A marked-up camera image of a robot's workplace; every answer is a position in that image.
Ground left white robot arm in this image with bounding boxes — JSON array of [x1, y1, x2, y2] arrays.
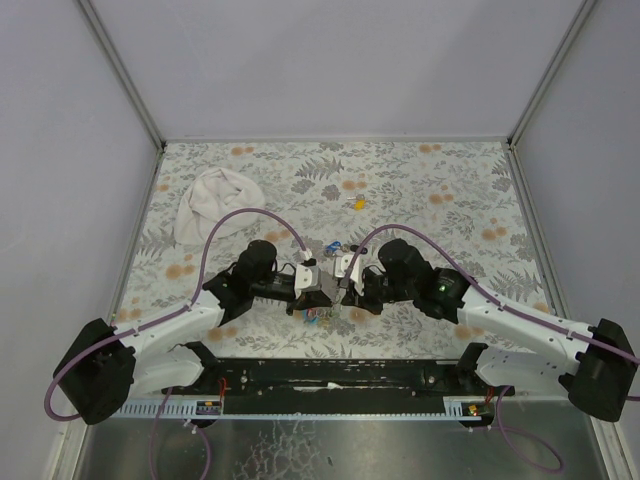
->
[[51, 240, 338, 425]]

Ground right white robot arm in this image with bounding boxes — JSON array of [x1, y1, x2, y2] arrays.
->
[[333, 239, 639, 422]]

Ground black tag key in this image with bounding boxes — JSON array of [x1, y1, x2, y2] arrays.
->
[[349, 244, 368, 255]]

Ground floral table mat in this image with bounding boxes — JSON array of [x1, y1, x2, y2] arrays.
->
[[112, 141, 549, 359]]

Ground blue tag key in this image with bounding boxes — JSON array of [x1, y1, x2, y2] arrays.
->
[[323, 241, 344, 258]]

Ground yellow tag key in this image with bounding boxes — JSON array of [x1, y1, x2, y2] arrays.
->
[[347, 194, 367, 211]]

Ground white crumpled cloth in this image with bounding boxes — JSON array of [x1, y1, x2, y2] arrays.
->
[[174, 167, 266, 245]]

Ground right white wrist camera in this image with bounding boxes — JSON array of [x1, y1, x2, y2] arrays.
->
[[333, 252, 364, 296]]

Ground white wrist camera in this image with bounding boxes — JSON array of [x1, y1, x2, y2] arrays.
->
[[333, 252, 364, 296], [294, 249, 320, 297]]

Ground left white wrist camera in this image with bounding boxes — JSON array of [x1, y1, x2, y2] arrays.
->
[[294, 249, 320, 297]]

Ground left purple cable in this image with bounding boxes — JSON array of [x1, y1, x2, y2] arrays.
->
[[44, 209, 314, 422]]

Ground purple cable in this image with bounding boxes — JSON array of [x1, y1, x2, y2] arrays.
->
[[344, 223, 640, 474], [44, 209, 314, 422]]

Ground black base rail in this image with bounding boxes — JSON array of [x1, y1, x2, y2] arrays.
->
[[173, 358, 498, 416]]

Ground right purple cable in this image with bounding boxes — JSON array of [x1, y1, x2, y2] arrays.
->
[[344, 223, 640, 474]]

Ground aluminium frame profiles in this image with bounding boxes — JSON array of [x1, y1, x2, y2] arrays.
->
[[74, 1, 639, 479]]

